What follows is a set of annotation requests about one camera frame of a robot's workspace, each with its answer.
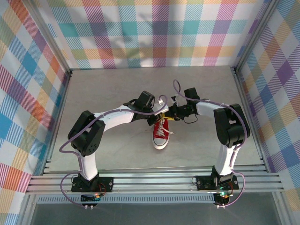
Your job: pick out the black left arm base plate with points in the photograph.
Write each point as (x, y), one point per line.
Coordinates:
(106, 184)

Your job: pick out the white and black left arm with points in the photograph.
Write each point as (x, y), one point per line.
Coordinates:
(86, 138)

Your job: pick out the small electronics board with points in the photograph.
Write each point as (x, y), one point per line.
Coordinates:
(222, 198)
(90, 199)

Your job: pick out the plaid cloth backdrop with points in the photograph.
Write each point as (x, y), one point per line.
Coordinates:
(279, 98)
(152, 35)
(21, 93)

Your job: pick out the red canvas sneaker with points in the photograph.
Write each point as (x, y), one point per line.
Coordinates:
(160, 139)

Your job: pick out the aluminium frame post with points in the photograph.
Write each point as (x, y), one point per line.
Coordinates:
(255, 37)
(49, 37)

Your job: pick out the grey metal sheet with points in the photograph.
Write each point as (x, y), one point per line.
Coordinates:
(152, 214)

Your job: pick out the aluminium mounting rails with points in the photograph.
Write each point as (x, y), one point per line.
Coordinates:
(152, 181)

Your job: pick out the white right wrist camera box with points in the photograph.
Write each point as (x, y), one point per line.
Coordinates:
(176, 100)

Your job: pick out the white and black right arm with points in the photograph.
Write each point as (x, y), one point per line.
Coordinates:
(230, 126)

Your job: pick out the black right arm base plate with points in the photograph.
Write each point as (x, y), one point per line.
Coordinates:
(204, 182)

